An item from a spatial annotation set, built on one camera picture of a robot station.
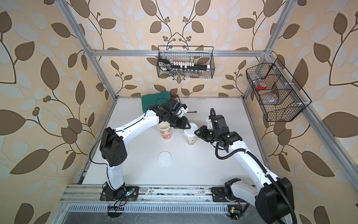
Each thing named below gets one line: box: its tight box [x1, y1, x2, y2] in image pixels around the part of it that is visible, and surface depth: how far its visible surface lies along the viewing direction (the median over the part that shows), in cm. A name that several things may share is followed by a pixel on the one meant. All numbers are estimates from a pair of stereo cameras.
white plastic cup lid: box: [183, 122, 199, 137], surface depth 82 cm
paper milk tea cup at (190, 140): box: [185, 136, 197, 146], surface depth 88 cm
